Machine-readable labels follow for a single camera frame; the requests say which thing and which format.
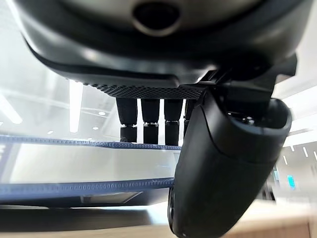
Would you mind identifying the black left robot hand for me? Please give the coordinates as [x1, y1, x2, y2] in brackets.
[10, 0, 309, 238]

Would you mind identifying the blue file folder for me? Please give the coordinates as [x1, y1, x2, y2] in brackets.
[0, 135, 183, 208]

